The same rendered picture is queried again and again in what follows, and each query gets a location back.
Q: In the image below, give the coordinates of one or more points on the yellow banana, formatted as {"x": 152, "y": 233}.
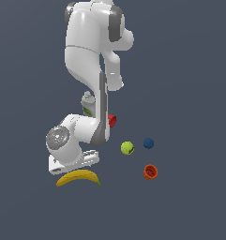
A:
{"x": 77, "y": 177}

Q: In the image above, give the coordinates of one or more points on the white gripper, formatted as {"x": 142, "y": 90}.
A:
{"x": 86, "y": 160}

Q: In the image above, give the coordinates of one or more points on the grey bottle with green label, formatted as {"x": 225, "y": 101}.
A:
{"x": 88, "y": 104}

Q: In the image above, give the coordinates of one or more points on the orange cup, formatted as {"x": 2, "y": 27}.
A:
{"x": 150, "y": 172}

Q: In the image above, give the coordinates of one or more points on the yellow-green tennis ball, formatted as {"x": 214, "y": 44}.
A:
{"x": 127, "y": 147}

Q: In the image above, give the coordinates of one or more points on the dark blue ball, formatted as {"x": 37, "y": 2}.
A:
{"x": 148, "y": 143}

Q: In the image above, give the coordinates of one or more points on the red cup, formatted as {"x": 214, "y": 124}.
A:
{"x": 112, "y": 120}

